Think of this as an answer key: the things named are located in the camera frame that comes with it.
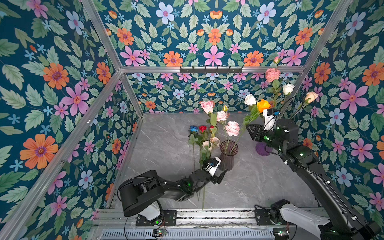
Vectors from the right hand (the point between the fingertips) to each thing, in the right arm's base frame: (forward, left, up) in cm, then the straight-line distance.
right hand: (248, 124), depth 68 cm
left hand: (-9, +11, -20) cm, 24 cm away
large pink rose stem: (0, +7, -2) cm, 8 cm away
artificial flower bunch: (+17, +22, -32) cm, 43 cm away
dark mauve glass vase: (-2, +8, -19) cm, 21 cm away
